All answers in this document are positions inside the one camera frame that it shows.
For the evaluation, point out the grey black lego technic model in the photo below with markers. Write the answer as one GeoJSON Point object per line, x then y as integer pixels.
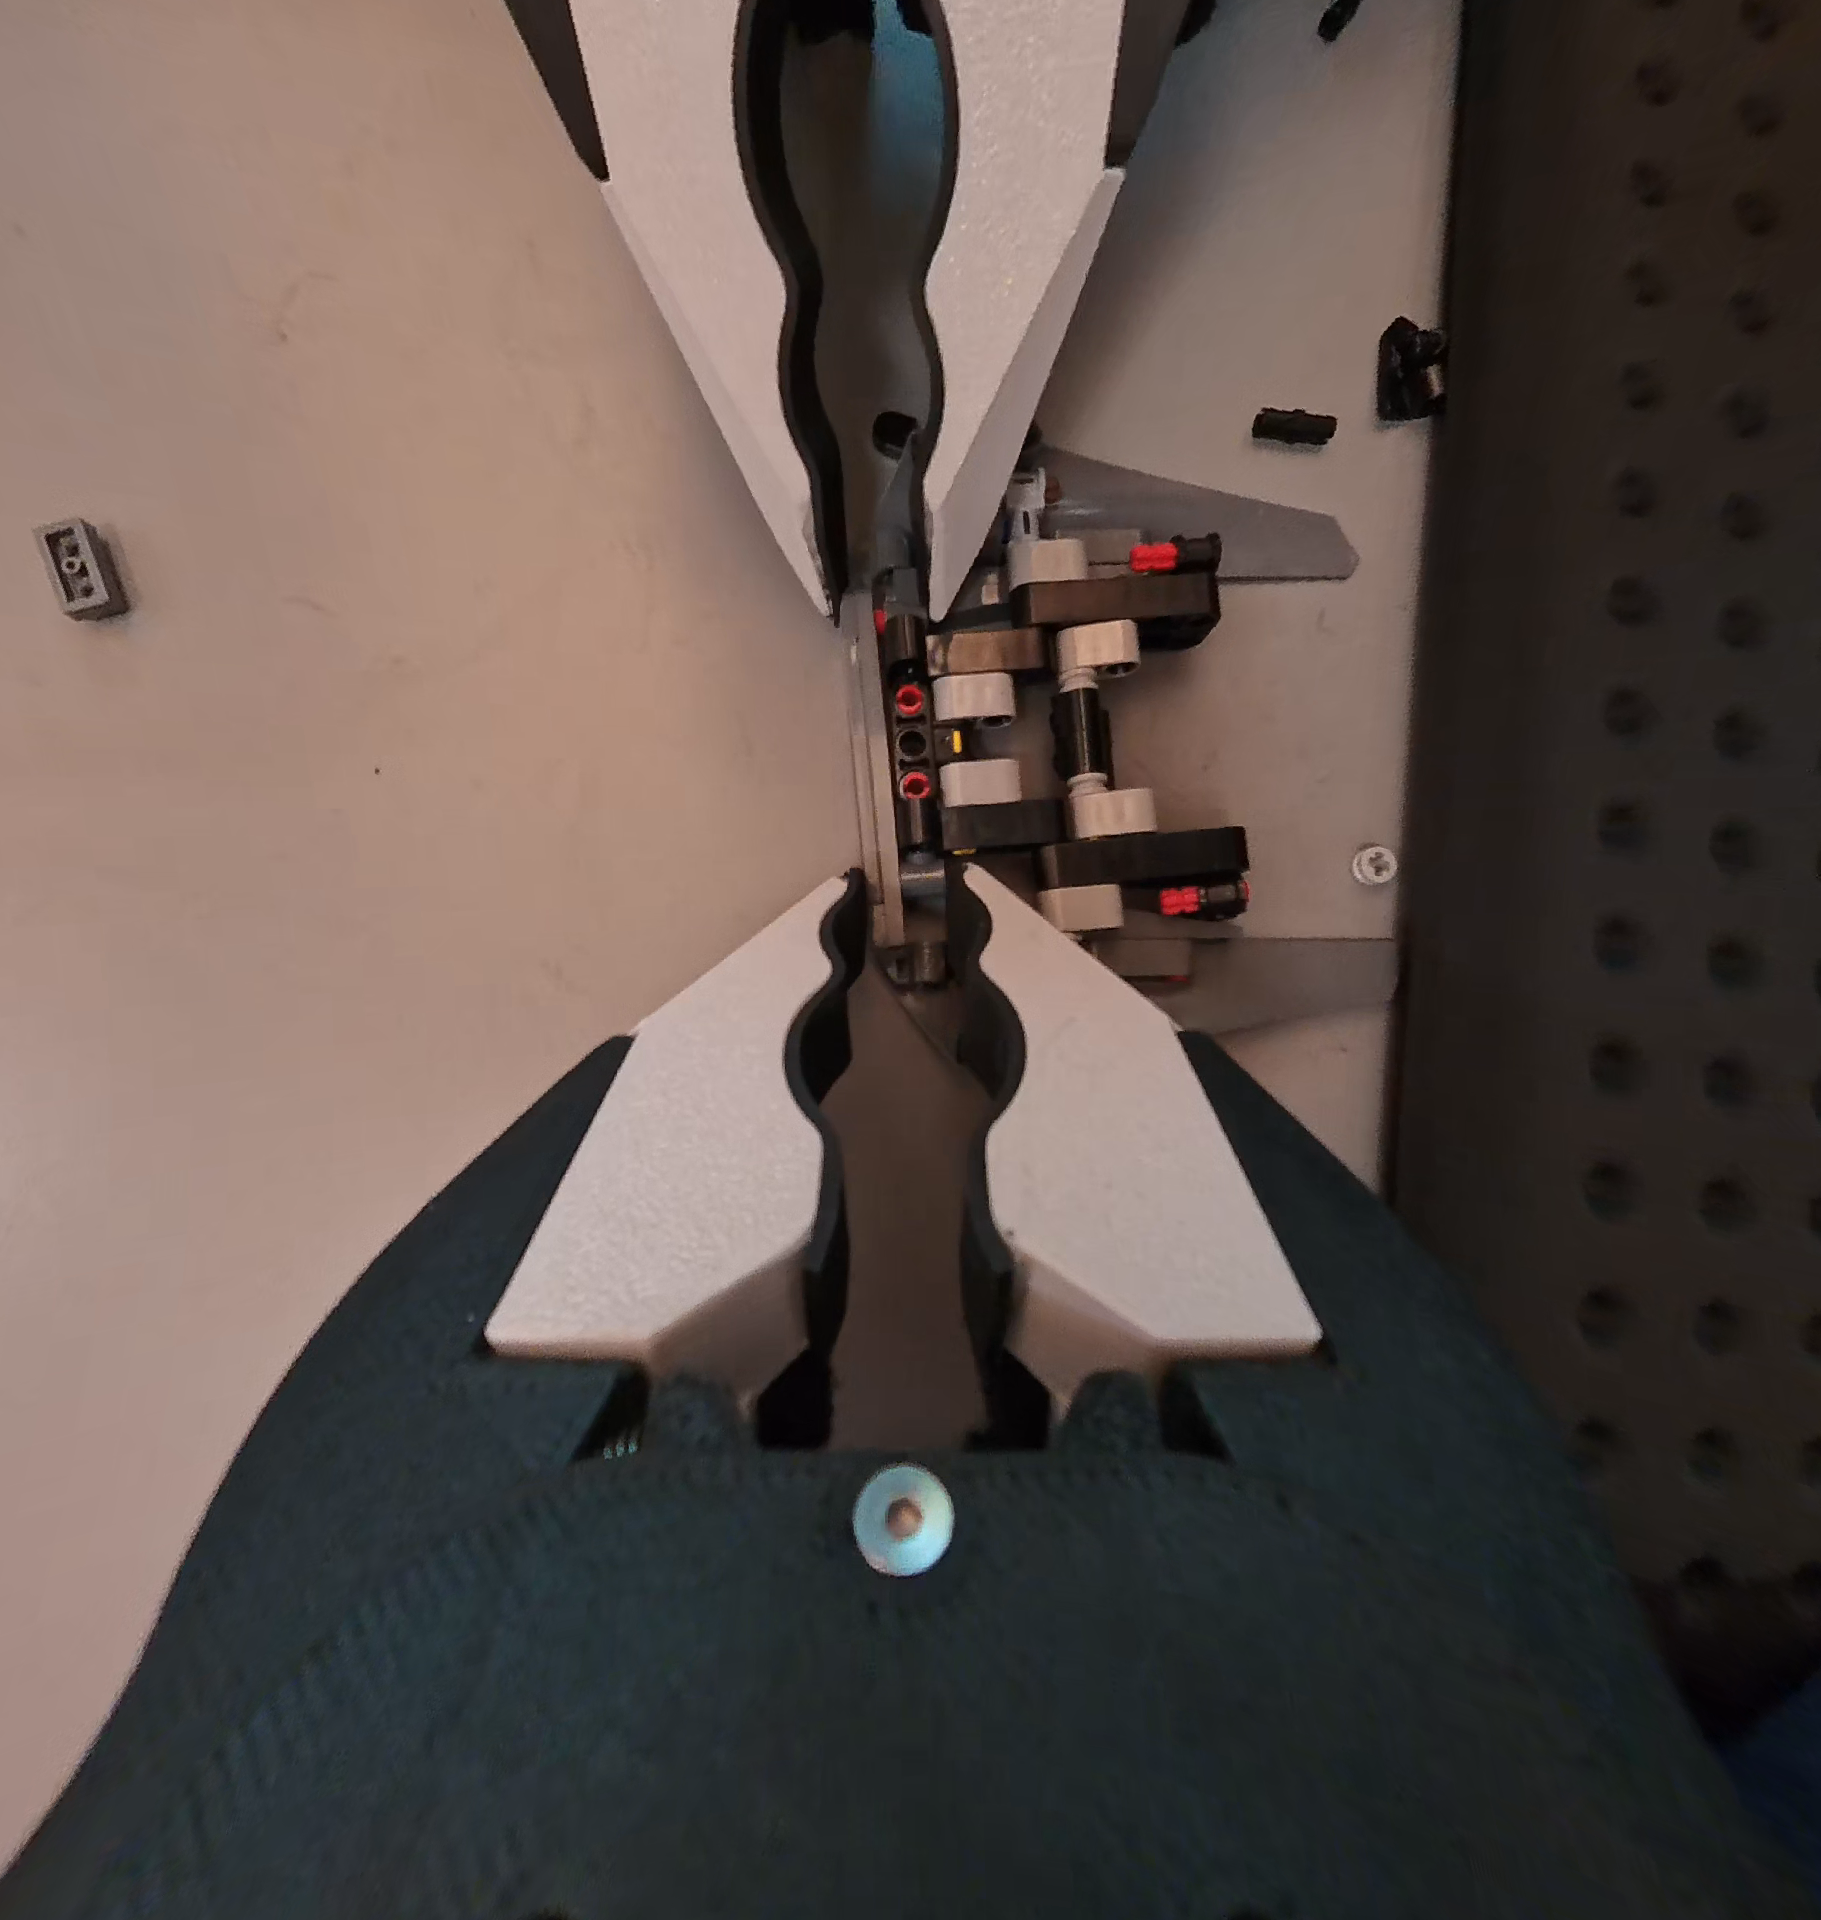
{"type": "Point", "coordinates": [1119, 601]}

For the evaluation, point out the silver table screw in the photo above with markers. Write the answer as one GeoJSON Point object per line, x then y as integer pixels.
{"type": "Point", "coordinates": [1373, 865]}

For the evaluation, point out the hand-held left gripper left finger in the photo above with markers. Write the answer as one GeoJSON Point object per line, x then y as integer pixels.
{"type": "Point", "coordinates": [667, 1169]}

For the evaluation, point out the small grey lego plate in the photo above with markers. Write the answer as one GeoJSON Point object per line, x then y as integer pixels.
{"type": "Point", "coordinates": [81, 571]}

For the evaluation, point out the black lego pin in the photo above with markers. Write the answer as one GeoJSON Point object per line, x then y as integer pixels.
{"type": "Point", "coordinates": [1292, 424]}

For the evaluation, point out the black lego connector piece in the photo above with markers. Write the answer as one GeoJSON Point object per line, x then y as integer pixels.
{"type": "Point", "coordinates": [1415, 368]}

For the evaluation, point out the black perforated foam mat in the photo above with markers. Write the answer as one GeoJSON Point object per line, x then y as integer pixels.
{"type": "Point", "coordinates": [1676, 749]}

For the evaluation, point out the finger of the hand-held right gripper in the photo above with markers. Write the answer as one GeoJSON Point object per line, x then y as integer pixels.
{"type": "Point", "coordinates": [667, 149]}
{"type": "Point", "coordinates": [1021, 182]}

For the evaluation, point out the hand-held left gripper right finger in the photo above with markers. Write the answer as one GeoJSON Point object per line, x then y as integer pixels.
{"type": "Point", "coordinates": [1135, 1169]}

